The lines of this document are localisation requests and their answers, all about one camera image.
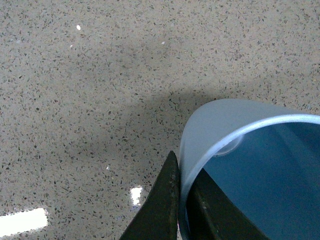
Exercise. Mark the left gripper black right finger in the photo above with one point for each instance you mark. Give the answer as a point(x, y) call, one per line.
point(212, 216)

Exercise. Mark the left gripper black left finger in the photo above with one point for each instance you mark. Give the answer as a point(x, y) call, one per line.
point(157, 219)

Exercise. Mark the light blue plastic cup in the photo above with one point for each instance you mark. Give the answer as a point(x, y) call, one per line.
point(264, 157)

